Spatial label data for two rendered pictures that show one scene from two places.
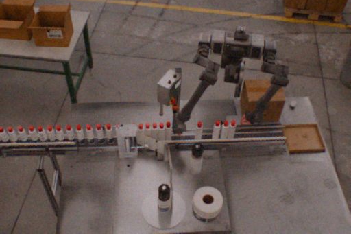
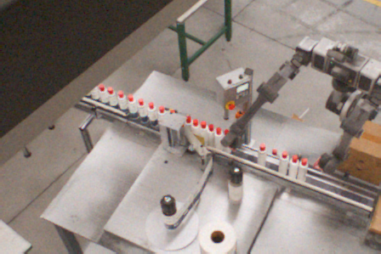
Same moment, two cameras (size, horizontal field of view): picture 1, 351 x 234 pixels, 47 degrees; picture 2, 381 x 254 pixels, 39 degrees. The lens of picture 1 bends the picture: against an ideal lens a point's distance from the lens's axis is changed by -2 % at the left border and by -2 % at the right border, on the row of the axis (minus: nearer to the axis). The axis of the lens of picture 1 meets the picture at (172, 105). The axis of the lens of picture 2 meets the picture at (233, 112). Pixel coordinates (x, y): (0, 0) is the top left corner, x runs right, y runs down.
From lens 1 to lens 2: 1.02 m
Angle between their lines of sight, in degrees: 19
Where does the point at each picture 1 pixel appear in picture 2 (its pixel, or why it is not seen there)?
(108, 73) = (243, 53)
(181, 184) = (208, 208)
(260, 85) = (368, 129)
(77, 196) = (97, 172)
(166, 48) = not seen: hidden behind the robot
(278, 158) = (349, 230)
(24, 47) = not seen: outside the picture
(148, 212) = (153, 221)
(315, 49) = not seen: outside the picture
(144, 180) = (173, 184)
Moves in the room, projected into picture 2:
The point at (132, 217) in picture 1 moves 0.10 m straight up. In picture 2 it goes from (134, 219) to (132, 210)
